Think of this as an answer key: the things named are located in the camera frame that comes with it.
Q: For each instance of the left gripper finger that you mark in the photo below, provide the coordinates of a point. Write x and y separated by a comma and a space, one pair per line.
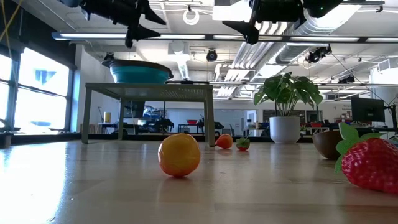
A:
140, 33
150, 15

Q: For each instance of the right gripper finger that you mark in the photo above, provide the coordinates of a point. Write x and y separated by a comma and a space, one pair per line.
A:
248, 29

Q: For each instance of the blue collapsible colander grey rim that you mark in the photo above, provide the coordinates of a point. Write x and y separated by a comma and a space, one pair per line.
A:
138, 76

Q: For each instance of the small orange plastic fruit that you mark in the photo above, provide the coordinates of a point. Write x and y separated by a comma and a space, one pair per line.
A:
224, 141

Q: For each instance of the orange plastic pear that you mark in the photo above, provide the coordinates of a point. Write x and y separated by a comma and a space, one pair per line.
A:
178, 155

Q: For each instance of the plastic kiwi half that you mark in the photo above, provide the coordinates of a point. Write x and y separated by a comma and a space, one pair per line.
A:
326, 144

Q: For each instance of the red plastic strawberry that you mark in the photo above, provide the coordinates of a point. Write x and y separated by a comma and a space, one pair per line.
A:
243, 144
370, 165

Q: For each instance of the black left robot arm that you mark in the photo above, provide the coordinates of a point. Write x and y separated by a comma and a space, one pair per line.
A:
93, 7

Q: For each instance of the linear ceiling light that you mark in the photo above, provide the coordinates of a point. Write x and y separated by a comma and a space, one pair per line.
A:
186, 36

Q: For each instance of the green perforated metal riser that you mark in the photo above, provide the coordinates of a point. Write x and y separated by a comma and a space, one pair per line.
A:
149, 91

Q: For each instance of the black ceiling-mounted device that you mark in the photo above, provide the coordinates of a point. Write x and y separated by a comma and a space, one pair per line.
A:
317, 55

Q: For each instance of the yellow container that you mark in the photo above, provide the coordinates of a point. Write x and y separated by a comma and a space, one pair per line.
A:
107, 117

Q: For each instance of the potted monstera plant white pot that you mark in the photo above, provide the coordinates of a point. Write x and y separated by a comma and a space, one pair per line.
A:
284, 130

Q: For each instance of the black computer monitor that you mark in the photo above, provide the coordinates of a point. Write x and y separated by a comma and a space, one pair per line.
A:
368, 109

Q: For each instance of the black dome ceiling camera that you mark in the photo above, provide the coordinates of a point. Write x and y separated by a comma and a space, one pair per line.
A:
211, 56

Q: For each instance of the silver ventilation duct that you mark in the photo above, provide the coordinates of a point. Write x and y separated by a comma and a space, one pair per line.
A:
335, 21

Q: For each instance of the black window frame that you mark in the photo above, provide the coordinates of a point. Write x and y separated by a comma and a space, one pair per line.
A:
14, 93

